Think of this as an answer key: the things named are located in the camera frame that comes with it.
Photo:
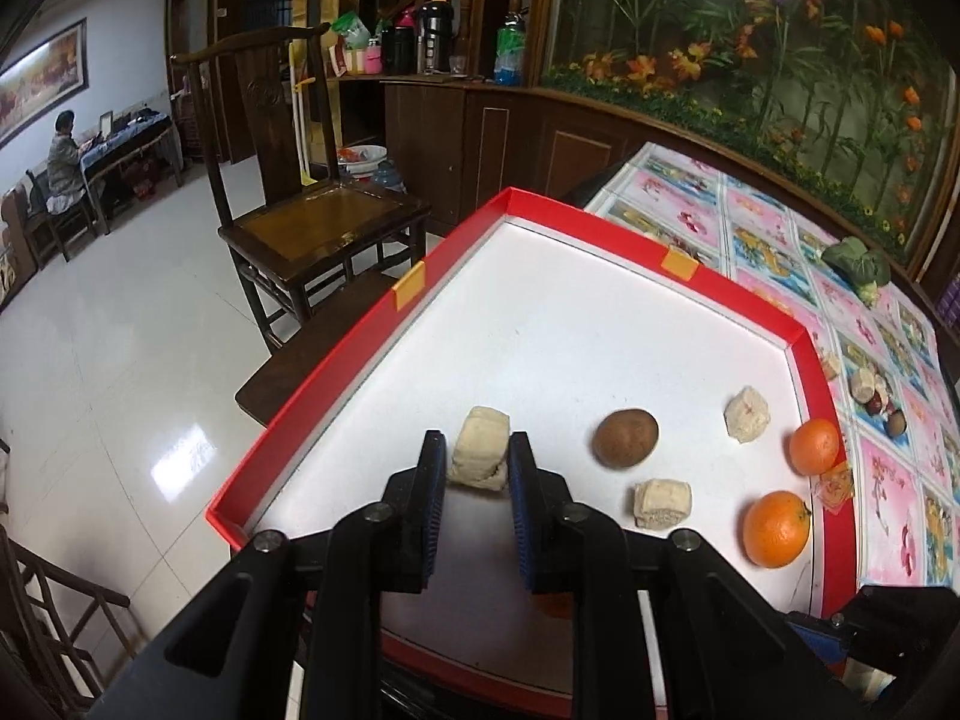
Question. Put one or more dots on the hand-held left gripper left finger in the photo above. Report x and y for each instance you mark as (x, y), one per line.
(431, 517)

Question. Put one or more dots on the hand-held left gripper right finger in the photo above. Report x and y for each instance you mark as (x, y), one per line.
(525, 532)

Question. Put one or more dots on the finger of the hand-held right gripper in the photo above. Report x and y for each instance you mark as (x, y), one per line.
(817, 637)

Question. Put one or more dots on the layered white pastry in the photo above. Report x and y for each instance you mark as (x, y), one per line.
(480, 457)

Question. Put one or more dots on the orange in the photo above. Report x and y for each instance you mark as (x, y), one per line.
(776, 529)
(814, 446)

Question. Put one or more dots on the large beige pastry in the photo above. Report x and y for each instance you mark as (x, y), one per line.
(660, 504)

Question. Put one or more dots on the brown kiwi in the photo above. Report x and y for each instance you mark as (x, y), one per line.
(894, 424)
(626, 439)

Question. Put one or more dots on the red tray with white inside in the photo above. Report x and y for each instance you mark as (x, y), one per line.
(585, 337)

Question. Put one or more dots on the small beige pastry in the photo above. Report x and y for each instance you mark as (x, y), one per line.
(748, 414)

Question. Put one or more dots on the small clear plastic wrapper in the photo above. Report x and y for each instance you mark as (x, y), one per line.
(835, 487)

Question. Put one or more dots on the dark wooden stool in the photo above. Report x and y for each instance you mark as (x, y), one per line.
(315, 375)

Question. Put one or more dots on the red date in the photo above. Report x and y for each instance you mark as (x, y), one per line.
(874, 405)

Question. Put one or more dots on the yellow tape strip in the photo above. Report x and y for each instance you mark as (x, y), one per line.
(409, 287)
(679, 262)

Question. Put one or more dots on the small beige peel scrap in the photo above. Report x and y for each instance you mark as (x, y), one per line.
(831, 366)

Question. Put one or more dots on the dark wooden armchair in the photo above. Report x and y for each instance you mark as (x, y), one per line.
(322, 217)

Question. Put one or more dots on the blue water jug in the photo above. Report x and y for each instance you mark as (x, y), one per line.
(390, 176)

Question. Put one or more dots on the white basin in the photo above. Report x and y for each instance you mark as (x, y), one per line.
(364, 157)

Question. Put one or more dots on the green bok choy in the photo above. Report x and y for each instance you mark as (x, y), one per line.
(855, 262)

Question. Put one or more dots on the wooden sideboard cabinet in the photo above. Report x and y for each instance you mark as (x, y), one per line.
(487, 150)

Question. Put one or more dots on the pink cup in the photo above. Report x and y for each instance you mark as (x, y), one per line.
(373, 58)

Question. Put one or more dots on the green capped water bottle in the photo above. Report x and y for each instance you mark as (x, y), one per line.
(510, 52)

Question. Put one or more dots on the wooden chair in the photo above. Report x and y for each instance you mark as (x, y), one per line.
(56, 229)

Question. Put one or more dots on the black thermos with red cap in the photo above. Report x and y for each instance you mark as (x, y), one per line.
(396, 45)

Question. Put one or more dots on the silver and black thermos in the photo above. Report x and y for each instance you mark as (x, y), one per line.
(433, 37)

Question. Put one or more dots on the desk with blue cloth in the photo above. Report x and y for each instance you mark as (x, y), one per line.
(124, 146)

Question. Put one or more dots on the green snack bag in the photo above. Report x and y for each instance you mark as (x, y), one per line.
(351, 30)

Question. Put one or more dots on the dark wooden chair frame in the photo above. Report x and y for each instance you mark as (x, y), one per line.
(52, 600)

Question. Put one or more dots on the flower wall mural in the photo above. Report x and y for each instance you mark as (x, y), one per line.
(750, 52)

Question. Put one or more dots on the framed wall painting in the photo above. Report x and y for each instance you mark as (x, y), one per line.
(41, 82)

